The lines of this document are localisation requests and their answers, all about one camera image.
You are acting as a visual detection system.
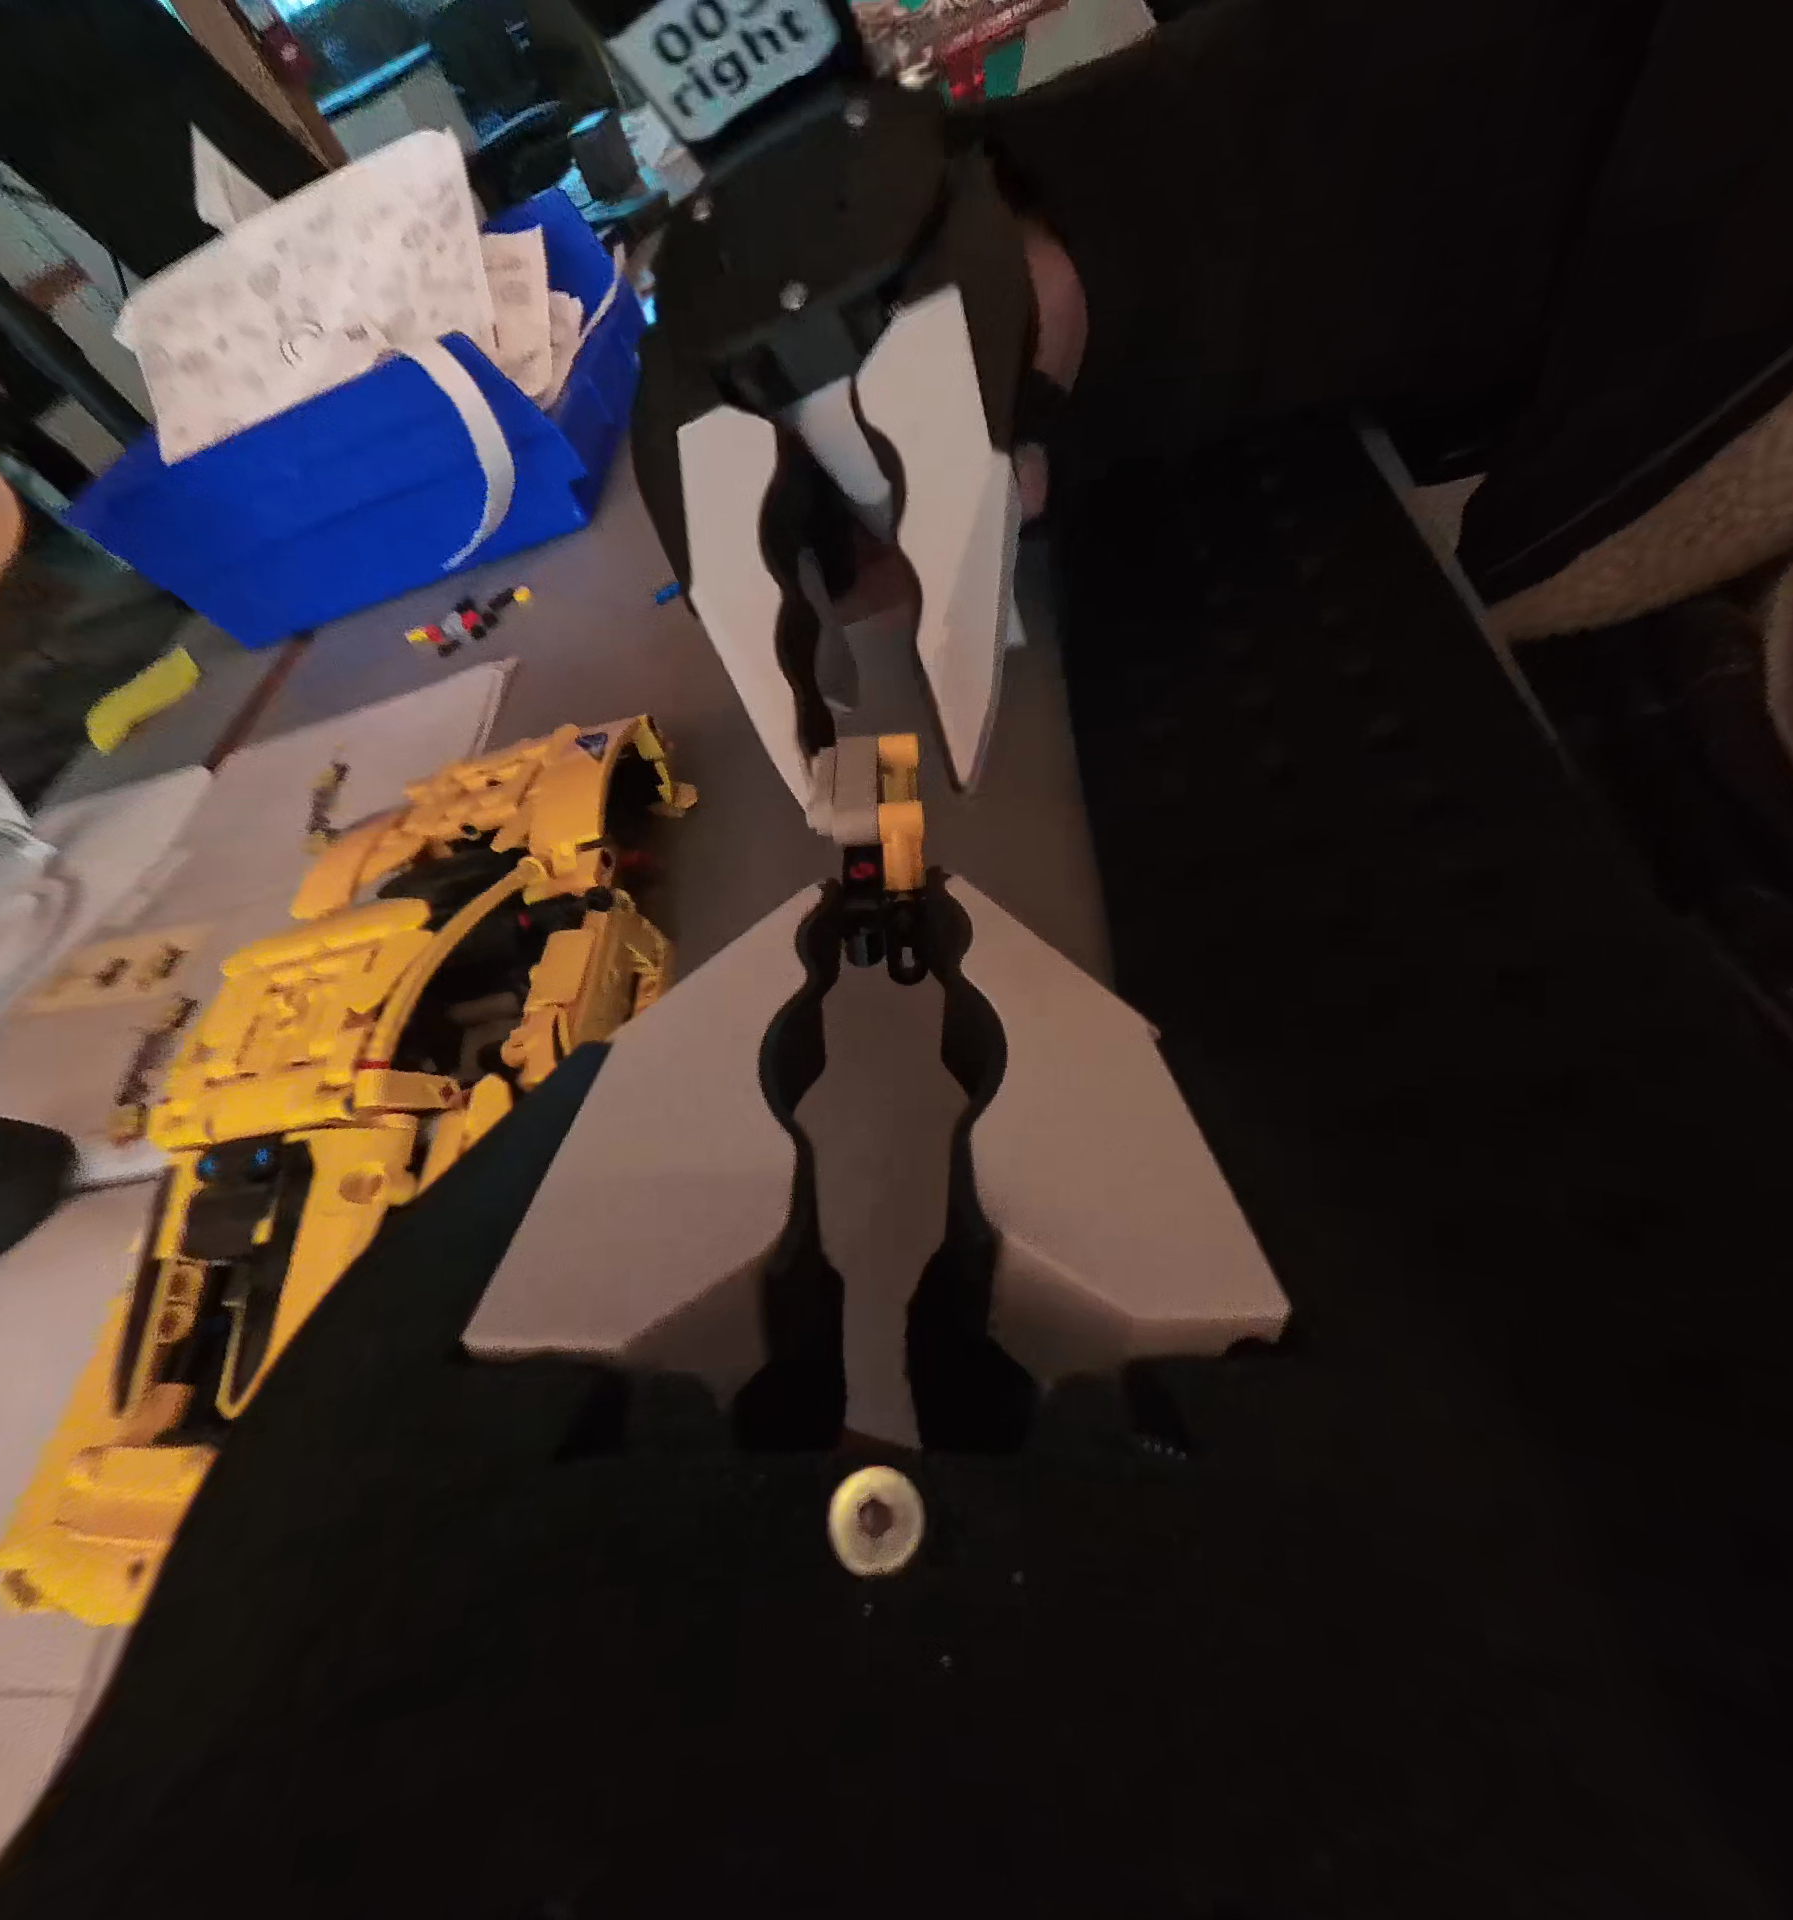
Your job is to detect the small brick model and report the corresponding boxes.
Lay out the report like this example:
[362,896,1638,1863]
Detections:
[849,0,1066,99]

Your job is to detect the grey brick beam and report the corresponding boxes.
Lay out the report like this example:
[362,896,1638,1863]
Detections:
[801,737,887,844]

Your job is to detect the open instruction booklet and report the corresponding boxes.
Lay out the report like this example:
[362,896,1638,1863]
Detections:
[0,660,526,1698]

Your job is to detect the patterned paper bag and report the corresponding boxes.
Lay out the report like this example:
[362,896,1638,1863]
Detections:
[117,130,601,572]

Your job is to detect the yellow tape strip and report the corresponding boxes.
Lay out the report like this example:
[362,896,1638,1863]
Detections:
[86,650,199,749]

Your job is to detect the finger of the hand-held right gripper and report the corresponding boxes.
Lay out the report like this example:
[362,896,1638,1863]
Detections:
[673,411,841,805]
[849,283,1024,797]

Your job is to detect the yellow toy brick car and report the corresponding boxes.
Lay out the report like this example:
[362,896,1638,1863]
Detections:
[0,712,697,1630]

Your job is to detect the blue plastic bin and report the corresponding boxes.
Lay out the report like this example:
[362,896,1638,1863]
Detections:
[67,186,648,650]

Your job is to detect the grey desk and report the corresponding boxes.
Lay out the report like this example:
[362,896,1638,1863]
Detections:
[0,418,1125,1876]

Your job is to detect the person's fleece-lined jacket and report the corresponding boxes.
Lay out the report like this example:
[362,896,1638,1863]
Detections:
[1465,299,1793,842]

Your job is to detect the scattered coloured brick pieces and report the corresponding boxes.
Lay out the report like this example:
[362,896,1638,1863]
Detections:
[404,586,533,658]

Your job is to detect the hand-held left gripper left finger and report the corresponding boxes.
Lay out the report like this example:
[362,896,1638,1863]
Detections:
[462,877,835,1444]

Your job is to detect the black brick beam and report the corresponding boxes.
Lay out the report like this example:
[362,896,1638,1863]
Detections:
[821,868,959,987]

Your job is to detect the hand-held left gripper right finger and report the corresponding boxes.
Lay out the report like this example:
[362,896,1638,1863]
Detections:
[941,876,1295,1413]

